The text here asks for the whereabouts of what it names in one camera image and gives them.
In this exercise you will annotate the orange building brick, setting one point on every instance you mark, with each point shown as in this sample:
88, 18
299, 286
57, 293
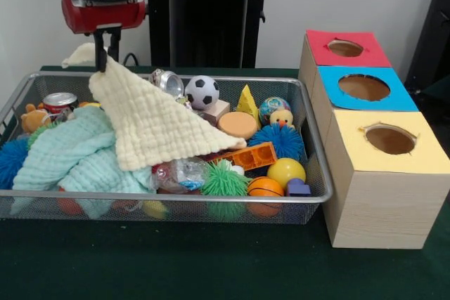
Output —
253, 156

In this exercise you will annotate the blue spiky ball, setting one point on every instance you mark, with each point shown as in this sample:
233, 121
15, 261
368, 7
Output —
281, 142

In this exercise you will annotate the cream waffle cloth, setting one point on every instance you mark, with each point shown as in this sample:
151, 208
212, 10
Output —
151, 128

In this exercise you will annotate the yellow ball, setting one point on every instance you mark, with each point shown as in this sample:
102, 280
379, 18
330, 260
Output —
286, 171

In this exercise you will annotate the shallow mesh bin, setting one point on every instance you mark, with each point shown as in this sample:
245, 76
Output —
197, 199

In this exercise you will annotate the wooden box with three holes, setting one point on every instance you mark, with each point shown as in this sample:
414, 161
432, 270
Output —
383, 208

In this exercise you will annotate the small soccer ball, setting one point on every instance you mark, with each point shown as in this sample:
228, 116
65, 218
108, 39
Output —
202, 92

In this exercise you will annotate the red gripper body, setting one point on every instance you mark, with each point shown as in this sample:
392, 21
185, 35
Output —
105, 17

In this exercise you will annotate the mint green waffle cloth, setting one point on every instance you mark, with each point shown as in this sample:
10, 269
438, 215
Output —
70, 159

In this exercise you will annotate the globe print ball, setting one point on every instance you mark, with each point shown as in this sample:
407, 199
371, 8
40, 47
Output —
274, 108

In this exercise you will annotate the orange foam disc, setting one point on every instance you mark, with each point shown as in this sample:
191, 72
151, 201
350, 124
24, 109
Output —
237, 124

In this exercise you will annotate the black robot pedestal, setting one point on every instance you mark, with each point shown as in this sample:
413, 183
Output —
211, 15

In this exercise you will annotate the black upright panel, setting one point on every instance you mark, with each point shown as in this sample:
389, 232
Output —
432, 33

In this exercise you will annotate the dark green table cloth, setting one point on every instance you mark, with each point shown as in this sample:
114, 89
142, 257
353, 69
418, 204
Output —
175, 265

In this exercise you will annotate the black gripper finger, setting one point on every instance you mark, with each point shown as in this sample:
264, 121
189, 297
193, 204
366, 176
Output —
114, 47
101, 54

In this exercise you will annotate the small orange basketball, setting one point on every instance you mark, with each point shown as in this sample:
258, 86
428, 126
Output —
265, 187

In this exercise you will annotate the green spiky ball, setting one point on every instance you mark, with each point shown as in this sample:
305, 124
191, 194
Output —
225, 182

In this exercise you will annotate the yellow cheese wedge toy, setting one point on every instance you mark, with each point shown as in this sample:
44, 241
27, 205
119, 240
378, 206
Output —
247, 103

